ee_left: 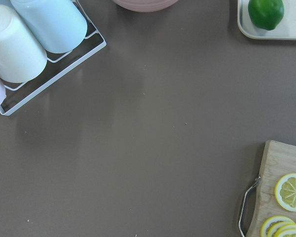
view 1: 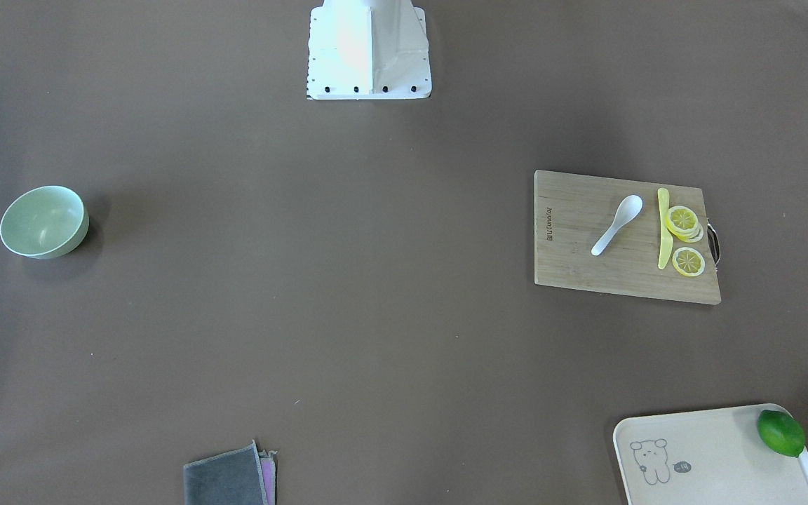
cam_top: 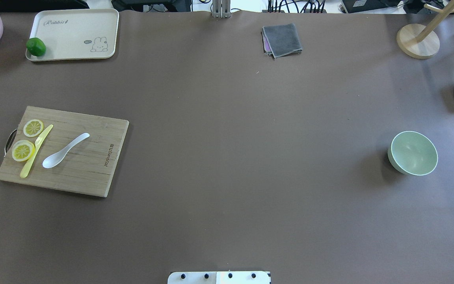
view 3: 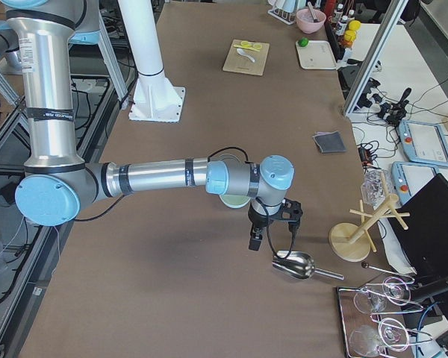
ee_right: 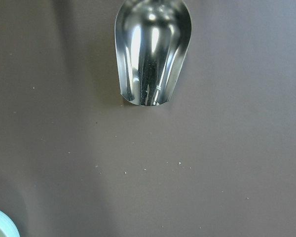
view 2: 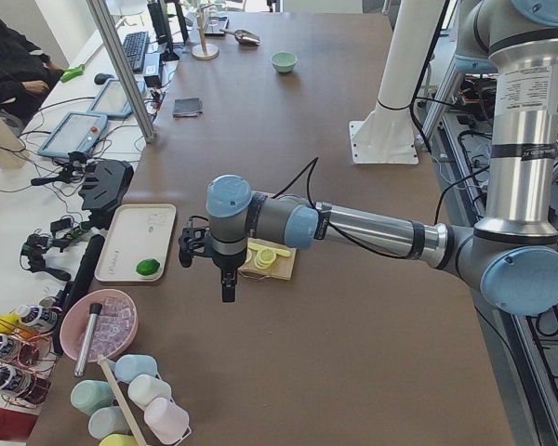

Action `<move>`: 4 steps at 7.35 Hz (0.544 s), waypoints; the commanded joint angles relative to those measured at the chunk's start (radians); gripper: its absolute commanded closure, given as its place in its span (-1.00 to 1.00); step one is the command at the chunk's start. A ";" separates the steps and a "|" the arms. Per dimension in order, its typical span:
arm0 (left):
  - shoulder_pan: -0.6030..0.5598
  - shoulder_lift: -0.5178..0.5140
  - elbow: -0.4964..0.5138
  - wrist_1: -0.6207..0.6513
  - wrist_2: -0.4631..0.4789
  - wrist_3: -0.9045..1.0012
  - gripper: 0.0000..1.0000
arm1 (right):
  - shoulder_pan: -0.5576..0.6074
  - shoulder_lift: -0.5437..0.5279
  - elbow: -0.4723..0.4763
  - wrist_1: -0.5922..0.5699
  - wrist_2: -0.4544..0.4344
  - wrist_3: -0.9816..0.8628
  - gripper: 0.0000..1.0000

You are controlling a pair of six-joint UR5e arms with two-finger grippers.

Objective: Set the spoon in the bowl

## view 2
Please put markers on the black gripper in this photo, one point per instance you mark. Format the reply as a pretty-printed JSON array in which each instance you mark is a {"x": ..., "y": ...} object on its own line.
[{"x": 226, "y": 264}]

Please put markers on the light green bowl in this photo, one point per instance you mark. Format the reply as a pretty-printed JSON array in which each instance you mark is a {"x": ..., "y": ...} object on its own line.
[{"x": 284, "y": 62}]

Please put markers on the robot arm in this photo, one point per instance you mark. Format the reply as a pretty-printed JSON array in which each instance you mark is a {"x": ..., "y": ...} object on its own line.
[{"x": 509, "y": 255}]

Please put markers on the pink bowl with ice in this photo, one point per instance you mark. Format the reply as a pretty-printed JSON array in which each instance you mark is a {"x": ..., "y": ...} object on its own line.
[{"x": 116, "y": 328}]

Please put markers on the yellow plastic knife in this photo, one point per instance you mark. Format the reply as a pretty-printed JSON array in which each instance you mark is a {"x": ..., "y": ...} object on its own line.
[{"x": 263, "y": 247}]

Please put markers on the wooden cutting board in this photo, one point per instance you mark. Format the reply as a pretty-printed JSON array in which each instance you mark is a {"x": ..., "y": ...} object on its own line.
[{"x": 280, "y": 269}]

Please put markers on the green lime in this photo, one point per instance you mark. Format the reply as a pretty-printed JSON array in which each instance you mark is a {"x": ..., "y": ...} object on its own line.
[{"x": 148, "y": 267}]

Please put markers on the beige rabbit tray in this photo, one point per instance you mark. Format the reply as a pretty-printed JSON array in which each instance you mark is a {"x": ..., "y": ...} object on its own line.
[{"x": 138, "y": 231}]

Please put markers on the blue plastic cup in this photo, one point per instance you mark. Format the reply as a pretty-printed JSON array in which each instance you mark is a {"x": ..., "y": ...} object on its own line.
[{"x": 130, "y": 366}]

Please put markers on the metal muddler black tip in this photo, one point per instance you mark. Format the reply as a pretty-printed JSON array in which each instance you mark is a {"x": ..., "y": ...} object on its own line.
[{"x": 91, "y": 324}]

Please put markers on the white plastic cup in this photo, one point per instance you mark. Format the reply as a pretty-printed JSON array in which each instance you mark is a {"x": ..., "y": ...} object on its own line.
[{"x": 144, "y": 388}]

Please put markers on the black headset device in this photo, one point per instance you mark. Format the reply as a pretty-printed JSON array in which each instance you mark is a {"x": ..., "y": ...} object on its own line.
[{"x": 106, "y": 183}]

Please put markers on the pink plastic cup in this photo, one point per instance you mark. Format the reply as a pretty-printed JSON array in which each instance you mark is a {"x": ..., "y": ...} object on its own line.
[{"x": 168, "y": 421}]

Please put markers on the grey folded cloth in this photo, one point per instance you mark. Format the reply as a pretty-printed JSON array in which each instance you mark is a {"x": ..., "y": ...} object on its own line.
[{"x": 187, "y": 107}]

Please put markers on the green plastic cup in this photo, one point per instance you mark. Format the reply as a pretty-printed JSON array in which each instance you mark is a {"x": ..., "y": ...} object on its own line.
[{"x": 88, "y": 396}]

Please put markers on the grey-green plastic cup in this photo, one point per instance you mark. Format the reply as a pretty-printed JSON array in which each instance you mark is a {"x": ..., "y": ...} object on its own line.
[{"x": 107, "y": 421}]

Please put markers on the yellow plastic cup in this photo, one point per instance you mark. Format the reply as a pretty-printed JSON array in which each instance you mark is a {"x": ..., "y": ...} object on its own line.
[{"x": 117, "y": 439}]

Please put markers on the near teach pendant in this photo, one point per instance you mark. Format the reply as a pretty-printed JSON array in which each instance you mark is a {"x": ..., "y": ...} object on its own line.
[{"x": 77, "y": 131}]

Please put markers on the teach pendant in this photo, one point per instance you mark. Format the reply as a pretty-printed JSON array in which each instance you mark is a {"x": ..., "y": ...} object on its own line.
[
  {"x": 111, "y": 101},
  {"x": 77, "y": 131}
]

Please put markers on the far teach pendant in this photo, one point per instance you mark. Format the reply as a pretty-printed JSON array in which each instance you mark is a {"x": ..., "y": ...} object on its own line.
[{"x": 111, "y": 101}]

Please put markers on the wooden mug tree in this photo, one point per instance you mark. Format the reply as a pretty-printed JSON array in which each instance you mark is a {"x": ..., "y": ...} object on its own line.
[{"x": 201, "y": 48}]

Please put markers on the black computer mouse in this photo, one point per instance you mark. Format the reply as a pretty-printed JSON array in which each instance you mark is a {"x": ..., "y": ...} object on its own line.
[{"x": 101, "y": 78}]

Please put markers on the metal ice scoop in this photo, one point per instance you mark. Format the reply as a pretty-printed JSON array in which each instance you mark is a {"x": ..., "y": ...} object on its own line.
[{"x": 243, "y": 37}]

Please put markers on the black keyboard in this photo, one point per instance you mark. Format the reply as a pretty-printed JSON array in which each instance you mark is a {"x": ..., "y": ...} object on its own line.
[{"x": 135, "y": 46}]

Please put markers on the seated person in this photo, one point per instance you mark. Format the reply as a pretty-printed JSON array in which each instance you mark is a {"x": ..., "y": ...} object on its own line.
[{"x": 27, "y": 74}]

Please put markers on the lemon slice near handle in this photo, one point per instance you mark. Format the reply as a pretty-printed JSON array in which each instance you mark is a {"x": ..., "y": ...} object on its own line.
[{"x": 266, "y": 256}]

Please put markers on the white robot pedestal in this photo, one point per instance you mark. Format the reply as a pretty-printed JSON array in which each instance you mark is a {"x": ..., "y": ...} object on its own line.
[{"x": 386, "y": 135}]

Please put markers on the green handle tool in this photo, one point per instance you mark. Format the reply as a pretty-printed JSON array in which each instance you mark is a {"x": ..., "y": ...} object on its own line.
[{"x": 72, "y": 72}]

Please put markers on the aluminium frame post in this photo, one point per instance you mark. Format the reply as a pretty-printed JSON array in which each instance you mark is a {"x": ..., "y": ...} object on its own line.
[{"x": 110, "y": 38}]

